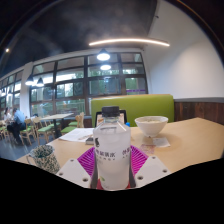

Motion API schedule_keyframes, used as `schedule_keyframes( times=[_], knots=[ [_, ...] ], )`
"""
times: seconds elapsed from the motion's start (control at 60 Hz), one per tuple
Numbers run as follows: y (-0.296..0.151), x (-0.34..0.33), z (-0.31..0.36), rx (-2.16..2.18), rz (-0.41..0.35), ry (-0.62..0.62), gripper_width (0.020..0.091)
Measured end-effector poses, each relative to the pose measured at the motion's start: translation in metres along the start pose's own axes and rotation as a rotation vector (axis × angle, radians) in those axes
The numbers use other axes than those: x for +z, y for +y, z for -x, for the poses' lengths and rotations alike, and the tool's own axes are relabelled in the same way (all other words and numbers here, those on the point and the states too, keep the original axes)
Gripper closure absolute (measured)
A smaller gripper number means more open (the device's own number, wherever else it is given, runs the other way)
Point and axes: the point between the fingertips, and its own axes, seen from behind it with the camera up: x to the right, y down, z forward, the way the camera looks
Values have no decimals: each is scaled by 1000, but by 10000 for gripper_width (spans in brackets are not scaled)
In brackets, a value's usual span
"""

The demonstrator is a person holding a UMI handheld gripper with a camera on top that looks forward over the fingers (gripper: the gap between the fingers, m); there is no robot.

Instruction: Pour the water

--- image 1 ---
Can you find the black pendant lamps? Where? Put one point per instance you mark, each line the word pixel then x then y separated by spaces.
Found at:
pixel 103 55

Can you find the clear plastic water bottle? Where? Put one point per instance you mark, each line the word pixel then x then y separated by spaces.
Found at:
pixel 111 150

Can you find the white ceramic bowl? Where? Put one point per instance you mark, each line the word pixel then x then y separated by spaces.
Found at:
pixel 151 126

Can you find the curved linear ceiling light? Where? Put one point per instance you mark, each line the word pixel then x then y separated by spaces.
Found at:
pixel 130 40

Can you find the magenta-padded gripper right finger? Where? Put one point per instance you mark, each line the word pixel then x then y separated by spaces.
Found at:
pixel 150 168

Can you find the wooden chairs with green seats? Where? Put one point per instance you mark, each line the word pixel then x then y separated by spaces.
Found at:
pixel 45 128

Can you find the dark-framed window wall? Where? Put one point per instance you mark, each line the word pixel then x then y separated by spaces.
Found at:
pixel 70 90

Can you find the small blue-capped bottle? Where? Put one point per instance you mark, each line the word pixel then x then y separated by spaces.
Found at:
pixel 128 124

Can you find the white paper sheets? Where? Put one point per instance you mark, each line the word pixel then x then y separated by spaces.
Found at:
pixel 76 134

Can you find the speckled green-white mug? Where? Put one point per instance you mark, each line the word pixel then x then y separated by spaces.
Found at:
pixel 46 159

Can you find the small dark flat box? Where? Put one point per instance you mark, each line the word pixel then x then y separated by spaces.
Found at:
pixel 89 140

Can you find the light wooden dining table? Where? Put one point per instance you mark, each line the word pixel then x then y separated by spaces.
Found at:
pixel 56 116

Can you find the black tablet with stickers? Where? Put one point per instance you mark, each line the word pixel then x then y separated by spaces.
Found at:
pixel 124 116

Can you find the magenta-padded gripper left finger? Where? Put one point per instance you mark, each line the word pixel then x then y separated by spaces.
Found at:
pixel 75 171

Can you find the white paper napkin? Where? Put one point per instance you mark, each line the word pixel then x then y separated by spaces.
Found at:
pixel 161 142

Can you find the green upholstered bench backrest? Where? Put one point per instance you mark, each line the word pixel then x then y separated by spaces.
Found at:
pixel 150 105

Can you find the flat round red coaster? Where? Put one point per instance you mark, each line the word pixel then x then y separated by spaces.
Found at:
pixel 99 184

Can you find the person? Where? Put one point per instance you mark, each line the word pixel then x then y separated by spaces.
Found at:
pixel 7 115
pixel 18 120

